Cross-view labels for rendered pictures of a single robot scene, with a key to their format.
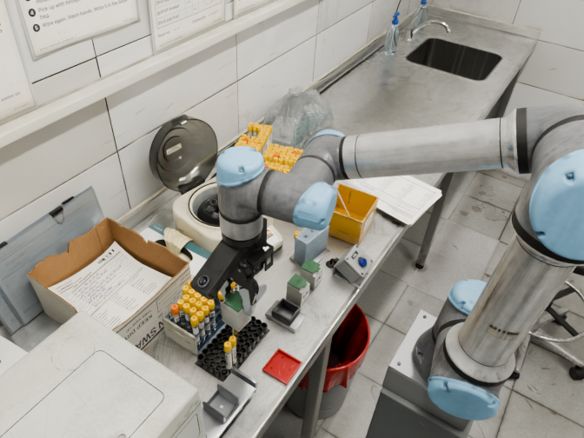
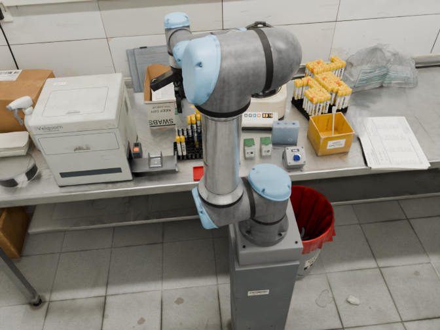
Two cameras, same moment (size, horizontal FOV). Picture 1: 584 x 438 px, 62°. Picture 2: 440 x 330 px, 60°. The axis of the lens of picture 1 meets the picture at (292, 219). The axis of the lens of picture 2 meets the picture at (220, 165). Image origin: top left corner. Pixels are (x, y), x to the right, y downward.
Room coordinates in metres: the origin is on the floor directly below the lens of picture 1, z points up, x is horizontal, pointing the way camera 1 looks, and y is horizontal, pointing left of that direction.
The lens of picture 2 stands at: (0.12, -0.86, 1.91)
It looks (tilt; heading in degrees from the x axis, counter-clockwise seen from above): 45 degrees down; 56
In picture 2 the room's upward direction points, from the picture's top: 3 degrees counter-clockwise
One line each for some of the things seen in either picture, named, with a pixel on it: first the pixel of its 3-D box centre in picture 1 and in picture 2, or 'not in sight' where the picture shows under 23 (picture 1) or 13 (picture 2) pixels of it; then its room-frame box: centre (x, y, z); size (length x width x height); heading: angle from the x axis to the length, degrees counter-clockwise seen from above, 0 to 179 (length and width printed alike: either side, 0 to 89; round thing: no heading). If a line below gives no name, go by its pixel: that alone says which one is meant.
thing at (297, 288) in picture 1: (297, 289); (249, 148); (0.82, -0.03, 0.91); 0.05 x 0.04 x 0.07; 60
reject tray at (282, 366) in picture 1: (282, 366); (201, 173); (0.62, 0.00, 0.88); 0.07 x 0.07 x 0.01; 60
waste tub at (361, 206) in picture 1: (348, 214); (329, 133); (1.12, -0.17, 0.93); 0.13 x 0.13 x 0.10; 64
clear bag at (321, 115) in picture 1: (309, 106); (399, 66); (1.72, -0.04, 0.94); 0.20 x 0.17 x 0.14; 133
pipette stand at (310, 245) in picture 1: (311, 243); (284, 133); (0.98, -0.06, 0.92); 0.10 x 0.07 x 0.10; 142
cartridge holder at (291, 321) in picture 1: (286, 313); not in sight; (0.76, 0.00, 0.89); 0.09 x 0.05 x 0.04; 60
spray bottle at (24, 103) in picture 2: not in sight; (32, 124); (0.18, 0.52, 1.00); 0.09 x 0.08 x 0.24; 60
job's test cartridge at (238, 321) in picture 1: (236, 310); (181, 118); (0.61, 0.10, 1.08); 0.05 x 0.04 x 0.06; 56
